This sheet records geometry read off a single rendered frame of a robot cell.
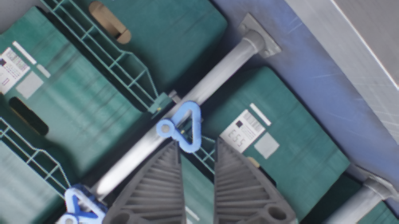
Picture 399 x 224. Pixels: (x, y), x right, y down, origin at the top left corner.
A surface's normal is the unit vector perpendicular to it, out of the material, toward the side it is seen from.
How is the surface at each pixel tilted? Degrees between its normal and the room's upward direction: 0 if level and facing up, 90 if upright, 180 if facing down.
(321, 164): 92
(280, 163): 95
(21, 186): 91
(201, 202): 96
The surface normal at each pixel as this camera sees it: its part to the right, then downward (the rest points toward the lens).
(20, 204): 0.05, 0.06
